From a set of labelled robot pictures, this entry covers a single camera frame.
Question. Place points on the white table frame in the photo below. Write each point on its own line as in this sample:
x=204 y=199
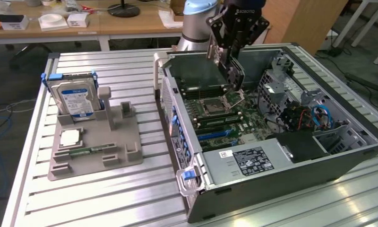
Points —
x=349 y=22

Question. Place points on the wooden desk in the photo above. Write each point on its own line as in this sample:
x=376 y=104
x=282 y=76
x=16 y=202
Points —
x=130 y=23

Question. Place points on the small white labelled box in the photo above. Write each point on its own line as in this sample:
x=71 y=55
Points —
x=79 y=21

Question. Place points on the grey disk bay bracket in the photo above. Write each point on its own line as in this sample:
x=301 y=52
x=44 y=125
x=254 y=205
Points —
x=349 y=139

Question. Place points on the white paper stack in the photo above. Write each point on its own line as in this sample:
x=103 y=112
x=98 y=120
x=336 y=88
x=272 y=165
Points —
x=170 y=20

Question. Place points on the brown cardboard box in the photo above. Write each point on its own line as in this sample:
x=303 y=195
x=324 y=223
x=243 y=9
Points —
x=178 y=7

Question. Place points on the black open PC case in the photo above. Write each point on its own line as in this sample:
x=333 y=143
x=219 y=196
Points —
x=271 y=189

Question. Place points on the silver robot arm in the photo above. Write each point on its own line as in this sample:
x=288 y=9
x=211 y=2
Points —
x=195 y=28

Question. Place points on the silver CPU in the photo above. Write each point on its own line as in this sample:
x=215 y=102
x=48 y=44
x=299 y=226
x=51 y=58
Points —
x=70 y=137

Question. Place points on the grey power supply unit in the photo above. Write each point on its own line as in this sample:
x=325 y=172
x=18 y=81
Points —
x=220 y=170

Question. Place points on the black power adapter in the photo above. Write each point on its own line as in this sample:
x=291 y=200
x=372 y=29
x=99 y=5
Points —
x=336 y=52

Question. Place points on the black graphics card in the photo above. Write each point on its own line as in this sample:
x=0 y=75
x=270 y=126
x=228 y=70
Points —
x=235 y=73

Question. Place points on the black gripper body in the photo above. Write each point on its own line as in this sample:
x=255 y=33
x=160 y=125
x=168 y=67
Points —
x=246 y=14

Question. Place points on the wooden cabinet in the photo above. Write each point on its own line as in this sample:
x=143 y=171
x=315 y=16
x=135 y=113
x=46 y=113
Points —
x=303 y=23

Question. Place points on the metal socket cover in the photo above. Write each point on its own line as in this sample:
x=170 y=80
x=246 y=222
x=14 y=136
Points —
x=236 y=100

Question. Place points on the blue expansion slot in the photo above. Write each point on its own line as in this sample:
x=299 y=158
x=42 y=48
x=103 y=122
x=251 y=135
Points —
x=215 y=134

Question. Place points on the white bowl holder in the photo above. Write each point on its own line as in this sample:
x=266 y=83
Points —
x=52 y=22

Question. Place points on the CPU socket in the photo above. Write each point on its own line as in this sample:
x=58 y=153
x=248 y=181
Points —
x=215 y=107

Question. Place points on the blue case latch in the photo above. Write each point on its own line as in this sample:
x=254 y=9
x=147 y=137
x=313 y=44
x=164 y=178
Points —
x=190 y=176

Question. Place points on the white printed packet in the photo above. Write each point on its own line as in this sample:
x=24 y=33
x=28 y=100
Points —
x=74 y=5

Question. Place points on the white box black lid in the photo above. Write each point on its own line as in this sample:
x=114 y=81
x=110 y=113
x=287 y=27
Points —
x=15 y=24

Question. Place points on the green RAM stick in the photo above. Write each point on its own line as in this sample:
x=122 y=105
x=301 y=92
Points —
x=91 y=149

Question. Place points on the grey parts rack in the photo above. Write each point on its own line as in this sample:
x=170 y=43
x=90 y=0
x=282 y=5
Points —
x=120 y=132

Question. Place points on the hard disk blue caddy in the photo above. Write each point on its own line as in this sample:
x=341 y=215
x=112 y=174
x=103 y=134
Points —
x=75 y=99

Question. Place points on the black lamp base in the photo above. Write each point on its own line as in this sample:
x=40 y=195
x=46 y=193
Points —
x=124 y=11

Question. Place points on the metal drive cage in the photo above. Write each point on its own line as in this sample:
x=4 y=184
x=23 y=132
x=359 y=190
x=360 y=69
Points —
x=278 y=94

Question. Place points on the white device red button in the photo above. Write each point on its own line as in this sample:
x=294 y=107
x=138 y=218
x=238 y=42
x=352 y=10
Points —
x=331 y=42

